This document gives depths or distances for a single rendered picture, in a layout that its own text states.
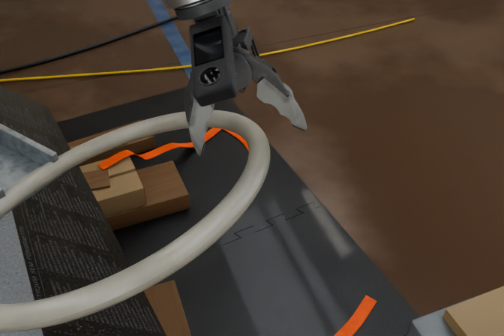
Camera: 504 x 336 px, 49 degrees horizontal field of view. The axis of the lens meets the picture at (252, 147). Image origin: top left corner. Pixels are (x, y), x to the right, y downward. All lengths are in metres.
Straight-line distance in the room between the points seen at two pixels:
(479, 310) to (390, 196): 1.49
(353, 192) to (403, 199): 0.22
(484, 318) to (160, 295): 1.20
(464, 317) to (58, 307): 0.74
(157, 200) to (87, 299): 1.75
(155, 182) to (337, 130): 1.00
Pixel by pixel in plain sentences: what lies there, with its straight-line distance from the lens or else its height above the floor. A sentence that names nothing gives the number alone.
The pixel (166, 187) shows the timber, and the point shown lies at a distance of 2.41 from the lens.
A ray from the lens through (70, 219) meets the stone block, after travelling 1.50.
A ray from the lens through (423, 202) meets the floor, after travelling 2.57.
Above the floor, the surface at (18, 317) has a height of 1.24.
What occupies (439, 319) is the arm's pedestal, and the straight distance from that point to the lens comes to 1.13.
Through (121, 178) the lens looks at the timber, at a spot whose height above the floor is 0.20.
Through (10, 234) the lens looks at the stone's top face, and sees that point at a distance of 1.34.
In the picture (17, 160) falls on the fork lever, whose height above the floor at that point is 1.09.
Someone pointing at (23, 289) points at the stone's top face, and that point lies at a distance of 1.23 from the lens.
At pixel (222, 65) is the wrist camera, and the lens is 0.61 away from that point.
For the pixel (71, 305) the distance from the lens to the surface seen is 0.63.
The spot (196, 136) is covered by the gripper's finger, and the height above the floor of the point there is 1.30.
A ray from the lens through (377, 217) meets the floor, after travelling 2.46.
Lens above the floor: 1.75
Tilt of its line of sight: 40 degrees down
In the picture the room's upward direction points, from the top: straight up
